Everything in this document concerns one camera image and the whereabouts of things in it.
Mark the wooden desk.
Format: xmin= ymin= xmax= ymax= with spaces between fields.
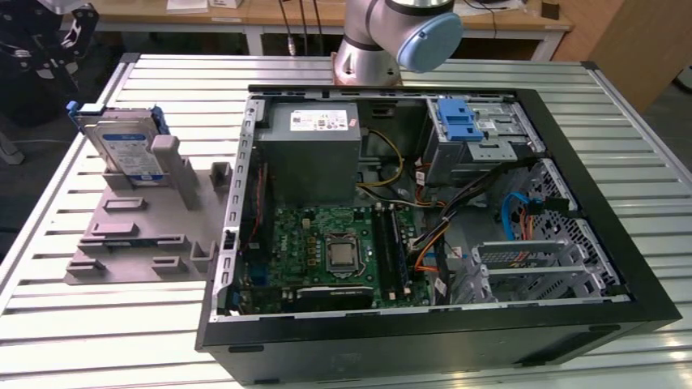
xmin=90 ymin=0 xmax=574 ymax=62

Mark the orange red wire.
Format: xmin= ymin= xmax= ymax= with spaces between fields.
xmin=518 ymin=206 xmax=537 ymax=242

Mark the black RAM slot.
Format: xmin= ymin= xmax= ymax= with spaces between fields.
xmin=373 ymin=205 xmax=398 ymax=299

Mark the black CPU socket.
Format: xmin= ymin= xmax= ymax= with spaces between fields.
xmin=322 ymin=231 xmax=369 ymax=280

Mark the black PC case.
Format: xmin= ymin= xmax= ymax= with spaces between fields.
xmin=193 ymin=83 xmax=684 ymax=386

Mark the grey power supply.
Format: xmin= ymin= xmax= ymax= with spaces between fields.
xmin=253 ymin=100 xmax=362 ymax=207

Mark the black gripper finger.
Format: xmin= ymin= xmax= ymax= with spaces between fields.
xmin=60 ymin=2 xmax=101 ymax=60

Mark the blue wire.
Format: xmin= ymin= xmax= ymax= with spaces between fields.
xmin=500 ymin=193 xmax=534 ymax=244

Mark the silver CPU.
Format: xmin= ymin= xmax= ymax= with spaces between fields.
xmin=328 ymin=242 xmax=362 ymax=268

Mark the wooden cabinet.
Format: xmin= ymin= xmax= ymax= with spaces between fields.
xmin=550 ymin=0 xmax=692 ymax=114

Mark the black wire bundle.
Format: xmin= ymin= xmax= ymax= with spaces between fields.
xmin=418 ymin=160 xmax=536 ymax=244

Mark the black graphics card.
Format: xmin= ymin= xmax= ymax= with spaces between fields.
xmin=280 ymin=285 xmax=374 ymax=312

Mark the green motherboard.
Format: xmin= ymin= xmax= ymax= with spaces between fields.
xmin=229 ymin=204 xmax=437 ymax=315

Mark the yellow wire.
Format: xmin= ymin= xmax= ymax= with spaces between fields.
xmin=356 ymin=129 xmax=406 ymax=190

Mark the grey desk foot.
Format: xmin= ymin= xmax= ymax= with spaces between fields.
xmin=0 ymin=131 xmax=24 ymax=165

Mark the white box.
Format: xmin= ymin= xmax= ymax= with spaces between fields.
xmin=165 ymin=0 xmax=209 ymax=13

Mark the dark RAM stick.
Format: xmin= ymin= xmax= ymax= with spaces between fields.
xmin=101 ymin=239 xmax=161 ymax=248

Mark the hard disk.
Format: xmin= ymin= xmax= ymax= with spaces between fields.
xmin=65 ymin=101 xmax=169 ymax=187

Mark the metal optical drive cage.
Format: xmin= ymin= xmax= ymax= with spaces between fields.
xmin=424 ymin=96 xmax=545 ymax=187

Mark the blue drive latch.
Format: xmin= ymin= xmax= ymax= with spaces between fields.
xmin=437 ymin=98 xmax=485 ymax=143

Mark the metal disk bay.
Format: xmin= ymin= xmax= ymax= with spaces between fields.
xmin=469 ymin=241 xmax=622 ymax=303

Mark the black cable silver plug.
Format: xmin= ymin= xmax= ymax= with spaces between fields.
xmin=277 ymin=0 xmax=298 ymax=56

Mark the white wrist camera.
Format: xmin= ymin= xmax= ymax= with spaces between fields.
xmin=37 ymin=0 xmax=94 ymax=15

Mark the grey parts rack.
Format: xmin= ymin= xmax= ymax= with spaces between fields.
xmin=62 ymin=135 xmax=233 ymax=286

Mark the orange wire flat plug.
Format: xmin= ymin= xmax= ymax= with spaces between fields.
xmin=413 ymin=238 xmax=442 ymax=272

